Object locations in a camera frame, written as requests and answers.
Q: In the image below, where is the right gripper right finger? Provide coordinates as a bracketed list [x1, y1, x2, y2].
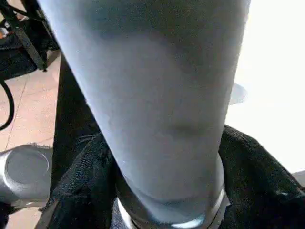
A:
[217, 125, 305, 229]

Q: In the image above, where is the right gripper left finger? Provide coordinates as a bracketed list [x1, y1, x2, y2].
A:
[39, 132, 134, 229]

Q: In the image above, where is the white table leg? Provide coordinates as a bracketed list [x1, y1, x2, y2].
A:
[38, 0, 254, 229]

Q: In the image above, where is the white plastic table top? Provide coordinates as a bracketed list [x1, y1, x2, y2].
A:
[224, 0, 305, 178]

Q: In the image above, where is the black tripod leg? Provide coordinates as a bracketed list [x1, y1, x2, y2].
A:
[0, 0, 50, 73]

